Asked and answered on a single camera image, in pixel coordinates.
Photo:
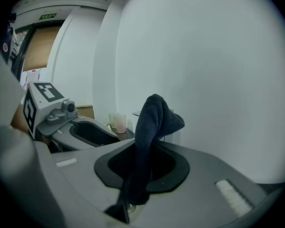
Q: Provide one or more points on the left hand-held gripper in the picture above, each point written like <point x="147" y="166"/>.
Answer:
<point x="50" y="108"/>

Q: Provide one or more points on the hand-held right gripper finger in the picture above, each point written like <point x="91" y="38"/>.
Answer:
<point x="120" y="209"/>

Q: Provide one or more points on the dark navy cloth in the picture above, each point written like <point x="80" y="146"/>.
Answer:
<point x="148" y="127"/>

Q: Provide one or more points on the red and white striped notice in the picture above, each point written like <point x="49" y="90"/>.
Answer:
<point x="33" y="76"/>

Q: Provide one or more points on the brown cardboard box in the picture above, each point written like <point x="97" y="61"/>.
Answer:
<point x="86" y="111"/>

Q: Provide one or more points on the translucent white plastic cup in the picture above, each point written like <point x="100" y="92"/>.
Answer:
<point x="112" y="119"/>

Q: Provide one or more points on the translucent pink plastic cup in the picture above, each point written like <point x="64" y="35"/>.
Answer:
<point x="120" y="125"/>

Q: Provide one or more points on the dark small table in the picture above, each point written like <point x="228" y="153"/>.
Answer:
<point x="129" y="134"/>

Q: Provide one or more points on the dark navy garment with badge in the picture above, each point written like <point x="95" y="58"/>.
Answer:
<point x="4" y="40"/>

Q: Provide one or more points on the grey flat tray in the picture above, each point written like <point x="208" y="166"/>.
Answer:
<point x="137" y="114"/>

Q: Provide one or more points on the green exit sign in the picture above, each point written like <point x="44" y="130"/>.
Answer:
<point x="48" y="16"/>

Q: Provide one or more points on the dark door frame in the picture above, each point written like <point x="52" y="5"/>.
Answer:
<point x="23" y="46"/>

